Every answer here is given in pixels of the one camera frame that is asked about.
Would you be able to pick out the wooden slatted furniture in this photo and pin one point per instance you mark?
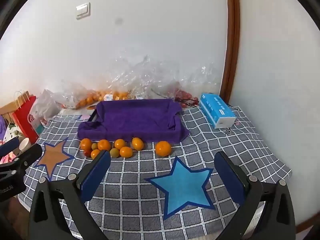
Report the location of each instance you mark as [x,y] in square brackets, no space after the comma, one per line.
[6,111]

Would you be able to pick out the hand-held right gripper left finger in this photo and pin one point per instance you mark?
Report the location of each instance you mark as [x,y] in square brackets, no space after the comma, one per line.
[96,177]

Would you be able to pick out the oval mandarin orange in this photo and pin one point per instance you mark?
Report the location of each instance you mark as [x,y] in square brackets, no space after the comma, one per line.
[137,143]

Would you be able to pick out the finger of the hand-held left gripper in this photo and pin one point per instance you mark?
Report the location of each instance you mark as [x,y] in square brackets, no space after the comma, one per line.
[28,155]
[10,145]

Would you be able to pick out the white paper cup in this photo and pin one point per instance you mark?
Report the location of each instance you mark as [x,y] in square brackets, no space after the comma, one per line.
[24,143]

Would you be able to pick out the grey checked star blanket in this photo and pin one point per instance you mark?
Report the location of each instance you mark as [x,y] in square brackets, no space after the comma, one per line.
[125,175]

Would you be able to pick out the brown wooden door frame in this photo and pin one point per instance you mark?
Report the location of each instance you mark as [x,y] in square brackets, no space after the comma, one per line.
[231,42]

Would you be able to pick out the small green-yellow fruit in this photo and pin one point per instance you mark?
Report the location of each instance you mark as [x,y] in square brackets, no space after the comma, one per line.
[94,146]
[114,152]

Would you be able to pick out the floral cloth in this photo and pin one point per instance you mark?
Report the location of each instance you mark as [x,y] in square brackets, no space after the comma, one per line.
[10,131]

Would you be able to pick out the crumpled clear plastic wrap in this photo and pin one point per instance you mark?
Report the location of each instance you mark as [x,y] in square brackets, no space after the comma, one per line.
[150,77]

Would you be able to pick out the large mandarin orange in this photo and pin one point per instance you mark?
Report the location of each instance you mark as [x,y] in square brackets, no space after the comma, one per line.
[163,148]

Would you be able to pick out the white light switch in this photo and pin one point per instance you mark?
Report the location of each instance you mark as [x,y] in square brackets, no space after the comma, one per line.
[83,10]

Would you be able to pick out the clear bag of red fruits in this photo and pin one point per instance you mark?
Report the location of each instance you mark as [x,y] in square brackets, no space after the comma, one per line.
[183,94]

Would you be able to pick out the blue tissue pack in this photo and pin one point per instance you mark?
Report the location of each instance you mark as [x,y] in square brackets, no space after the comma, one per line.
[217,111]

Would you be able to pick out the small red fruit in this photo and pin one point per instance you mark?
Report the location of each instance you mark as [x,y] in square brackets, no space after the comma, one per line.
[87,152]

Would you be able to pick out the cloudy plastic bag of mandarins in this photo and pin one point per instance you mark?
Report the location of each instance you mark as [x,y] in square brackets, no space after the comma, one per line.
[85,100]

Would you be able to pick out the red paper bag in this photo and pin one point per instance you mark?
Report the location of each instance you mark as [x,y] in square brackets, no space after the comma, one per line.
[23,122]

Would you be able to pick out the labelled clear bag of mandarins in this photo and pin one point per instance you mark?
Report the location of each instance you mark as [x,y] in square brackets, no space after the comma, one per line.
[120,95]

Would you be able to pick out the purple towel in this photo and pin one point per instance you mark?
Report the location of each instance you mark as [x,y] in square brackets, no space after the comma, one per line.
[137,120]

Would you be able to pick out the white plastic bag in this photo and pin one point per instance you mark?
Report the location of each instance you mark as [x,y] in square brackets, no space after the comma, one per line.
[41,107]

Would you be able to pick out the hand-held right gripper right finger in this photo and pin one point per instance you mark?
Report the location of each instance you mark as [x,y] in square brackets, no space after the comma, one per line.
[230,177]

